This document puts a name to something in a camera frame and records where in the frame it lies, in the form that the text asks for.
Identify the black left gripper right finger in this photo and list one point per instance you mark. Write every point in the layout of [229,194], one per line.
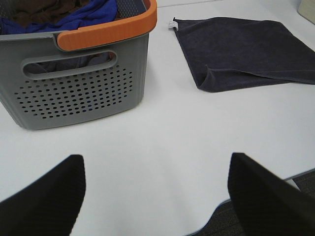
[265,204]

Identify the brown towel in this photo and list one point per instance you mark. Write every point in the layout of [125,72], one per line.
[44,11]

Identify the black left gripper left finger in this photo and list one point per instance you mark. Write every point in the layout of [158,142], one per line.
[50,205]

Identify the dark grey towel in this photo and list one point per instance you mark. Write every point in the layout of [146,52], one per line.
[229,53]

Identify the grey basket with orange rim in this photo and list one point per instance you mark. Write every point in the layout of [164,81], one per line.
[53,79]

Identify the beige basket with grey rim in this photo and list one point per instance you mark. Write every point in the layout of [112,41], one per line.
[307,10]

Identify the blue towel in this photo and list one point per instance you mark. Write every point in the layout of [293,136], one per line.
[95,12]

